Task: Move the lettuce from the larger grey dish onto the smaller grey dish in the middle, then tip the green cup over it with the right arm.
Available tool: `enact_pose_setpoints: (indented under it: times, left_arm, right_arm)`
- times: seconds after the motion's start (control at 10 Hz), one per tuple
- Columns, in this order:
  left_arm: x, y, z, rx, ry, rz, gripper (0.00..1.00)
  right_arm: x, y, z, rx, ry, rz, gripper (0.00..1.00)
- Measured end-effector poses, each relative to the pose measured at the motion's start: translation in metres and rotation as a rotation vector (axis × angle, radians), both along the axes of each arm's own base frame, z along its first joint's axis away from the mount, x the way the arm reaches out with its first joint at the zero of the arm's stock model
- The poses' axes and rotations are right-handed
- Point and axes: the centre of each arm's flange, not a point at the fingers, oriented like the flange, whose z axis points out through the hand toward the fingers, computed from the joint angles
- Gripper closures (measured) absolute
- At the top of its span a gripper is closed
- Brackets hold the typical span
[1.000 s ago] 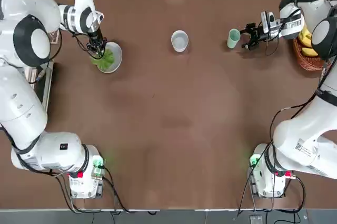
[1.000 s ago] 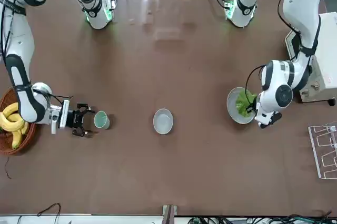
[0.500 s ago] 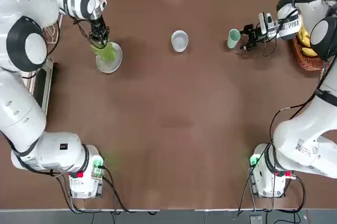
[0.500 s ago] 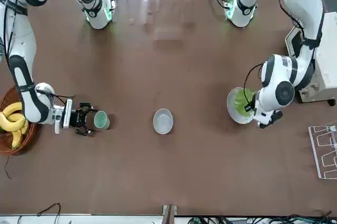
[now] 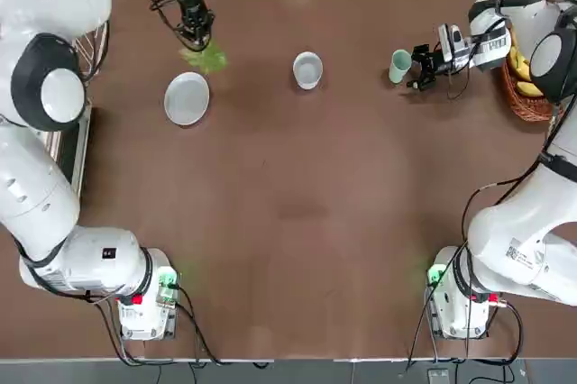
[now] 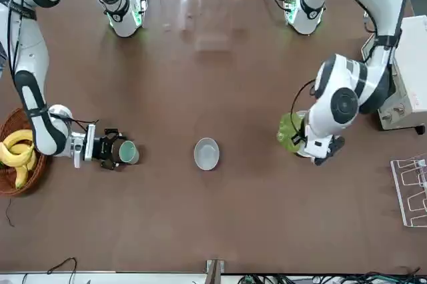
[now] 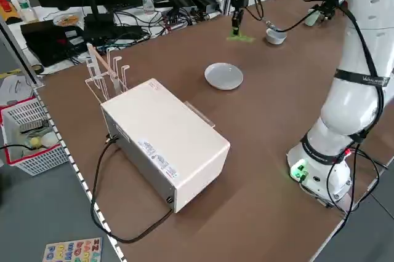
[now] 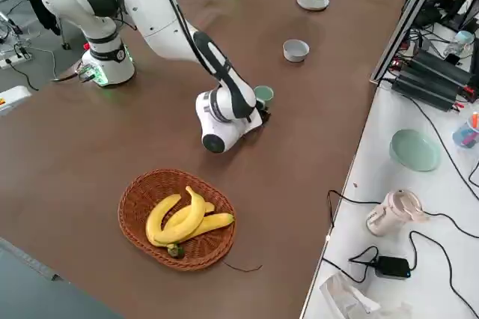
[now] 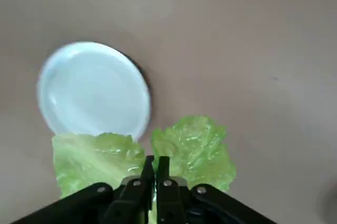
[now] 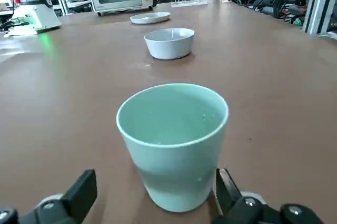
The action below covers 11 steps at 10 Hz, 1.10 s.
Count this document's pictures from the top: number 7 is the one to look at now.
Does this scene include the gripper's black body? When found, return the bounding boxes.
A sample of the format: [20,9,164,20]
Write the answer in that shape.
[316,0,338,21]
[231,0,251,14]

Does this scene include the green lettuce leaf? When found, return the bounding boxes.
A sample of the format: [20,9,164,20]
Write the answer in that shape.
[227,32,256,42]

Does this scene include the pale green cup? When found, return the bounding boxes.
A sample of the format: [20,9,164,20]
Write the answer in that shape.
[305,9,320,26]

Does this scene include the large shallow grey dish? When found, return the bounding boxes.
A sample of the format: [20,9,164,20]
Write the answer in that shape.
[204,62,244,91]

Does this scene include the small grey bowl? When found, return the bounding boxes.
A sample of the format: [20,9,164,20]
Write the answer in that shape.
[265,27,287,45]

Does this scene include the white toaster oven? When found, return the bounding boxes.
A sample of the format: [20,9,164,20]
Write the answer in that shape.
[100,77,231,214]

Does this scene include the plate of snacks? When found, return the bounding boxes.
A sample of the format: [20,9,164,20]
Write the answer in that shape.
[52,12,81,28]

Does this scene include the black box with red logo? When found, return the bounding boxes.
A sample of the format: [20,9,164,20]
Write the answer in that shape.
[20,19,87,68]

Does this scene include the white ball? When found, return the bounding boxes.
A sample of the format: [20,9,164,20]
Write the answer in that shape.
[41,132,59,148]

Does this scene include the white paper sheets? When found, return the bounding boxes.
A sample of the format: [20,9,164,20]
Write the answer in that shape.
[0,76,32,103]

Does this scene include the red and white plastic basket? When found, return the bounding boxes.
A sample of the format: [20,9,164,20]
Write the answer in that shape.
[0,96,71,177]

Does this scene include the colourful alphabet puzzle board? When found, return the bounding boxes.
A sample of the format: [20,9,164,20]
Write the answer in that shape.
[42,237,103,262]

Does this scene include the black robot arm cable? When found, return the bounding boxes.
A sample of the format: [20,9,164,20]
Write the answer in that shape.
[251,0,385,213]

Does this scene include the white wire rack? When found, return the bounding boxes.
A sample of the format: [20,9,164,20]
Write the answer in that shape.
[84,45,131,105]

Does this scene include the wooden-handled spatula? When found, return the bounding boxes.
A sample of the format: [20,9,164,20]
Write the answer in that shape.
[86,42,124,95]

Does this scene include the aluminium frame post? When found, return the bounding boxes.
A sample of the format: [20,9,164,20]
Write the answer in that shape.
[0,15,44,88]

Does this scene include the black toaster power cable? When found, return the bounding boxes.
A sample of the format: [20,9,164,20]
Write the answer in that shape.
[90,135,174,244]

